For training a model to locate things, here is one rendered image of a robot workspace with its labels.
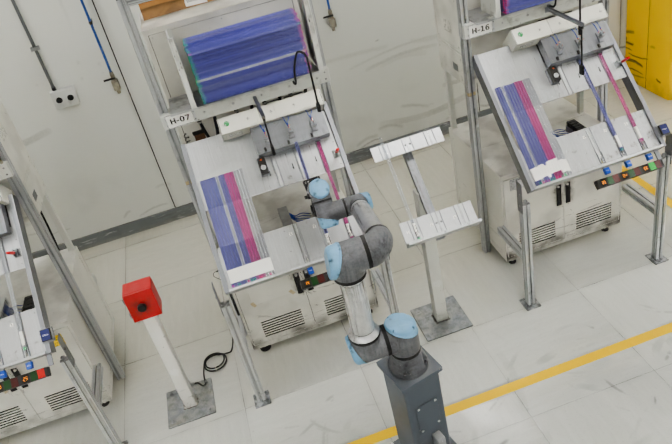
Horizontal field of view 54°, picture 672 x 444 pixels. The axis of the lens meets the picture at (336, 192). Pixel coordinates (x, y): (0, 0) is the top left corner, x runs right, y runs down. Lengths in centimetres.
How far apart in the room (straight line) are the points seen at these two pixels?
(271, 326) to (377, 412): 72
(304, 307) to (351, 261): 133
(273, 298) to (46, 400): 122
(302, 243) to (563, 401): 134
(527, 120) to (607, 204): 88
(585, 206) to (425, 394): 163
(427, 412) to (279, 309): 106
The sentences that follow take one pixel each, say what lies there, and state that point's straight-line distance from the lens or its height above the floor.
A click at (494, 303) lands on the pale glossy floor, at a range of 363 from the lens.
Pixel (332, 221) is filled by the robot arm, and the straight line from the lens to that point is 254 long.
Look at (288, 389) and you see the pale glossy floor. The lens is 343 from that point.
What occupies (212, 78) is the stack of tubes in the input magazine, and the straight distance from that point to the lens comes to 294.
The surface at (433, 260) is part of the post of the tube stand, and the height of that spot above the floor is 42.
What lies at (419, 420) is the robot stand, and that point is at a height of 34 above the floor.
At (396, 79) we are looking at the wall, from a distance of 486.
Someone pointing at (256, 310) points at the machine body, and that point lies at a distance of 342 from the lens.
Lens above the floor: 249
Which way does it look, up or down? 32 degrees down
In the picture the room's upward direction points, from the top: 14 degrees counter-clockwise
